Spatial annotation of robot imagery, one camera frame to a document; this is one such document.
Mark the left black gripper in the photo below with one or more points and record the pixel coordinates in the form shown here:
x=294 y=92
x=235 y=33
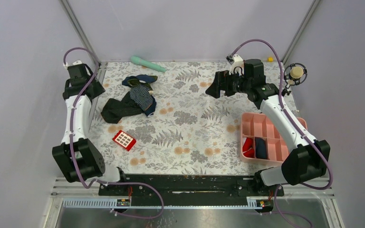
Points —
x=99 y=89

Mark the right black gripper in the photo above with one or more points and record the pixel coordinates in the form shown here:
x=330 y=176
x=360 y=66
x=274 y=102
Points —
x=214 y=90

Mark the black striped underwear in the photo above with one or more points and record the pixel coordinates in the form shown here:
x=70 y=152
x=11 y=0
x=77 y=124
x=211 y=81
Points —
x=114 y=110

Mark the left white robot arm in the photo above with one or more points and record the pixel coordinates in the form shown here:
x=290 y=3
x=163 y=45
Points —
x=76 y=156

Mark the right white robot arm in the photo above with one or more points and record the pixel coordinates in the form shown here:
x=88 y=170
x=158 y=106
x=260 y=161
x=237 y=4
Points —
x=307 y=158

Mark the blue striped underwear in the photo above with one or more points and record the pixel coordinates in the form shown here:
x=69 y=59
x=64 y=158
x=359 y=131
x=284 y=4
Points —
x=141 y=92

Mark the red rolled underwear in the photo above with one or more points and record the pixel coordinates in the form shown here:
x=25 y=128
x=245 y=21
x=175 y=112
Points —
x=248 y=150

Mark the navy rolled underwear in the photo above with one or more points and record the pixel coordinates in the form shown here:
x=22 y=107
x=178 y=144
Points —
x=260 y=148

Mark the pink compartment organizer tray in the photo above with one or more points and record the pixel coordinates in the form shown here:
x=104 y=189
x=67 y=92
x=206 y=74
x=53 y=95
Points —
x=259 y=125

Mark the floral patterned table mat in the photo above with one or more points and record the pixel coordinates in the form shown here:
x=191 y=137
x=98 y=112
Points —
x=190 y=131

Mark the mint green handheld tool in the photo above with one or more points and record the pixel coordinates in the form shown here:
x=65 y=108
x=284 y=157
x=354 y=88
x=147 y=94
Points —
x=139 y=61

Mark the red white calculator toy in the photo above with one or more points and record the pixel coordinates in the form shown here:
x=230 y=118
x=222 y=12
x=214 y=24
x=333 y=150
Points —
x=124 y=140

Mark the black microphone with stand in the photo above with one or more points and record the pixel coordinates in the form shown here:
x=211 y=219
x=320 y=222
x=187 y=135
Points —
x=294 y=75

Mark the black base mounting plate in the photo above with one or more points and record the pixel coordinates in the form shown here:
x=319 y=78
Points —
x=191 y=190

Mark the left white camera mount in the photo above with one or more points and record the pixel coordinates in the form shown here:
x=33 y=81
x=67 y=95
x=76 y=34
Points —
x=66 y=65

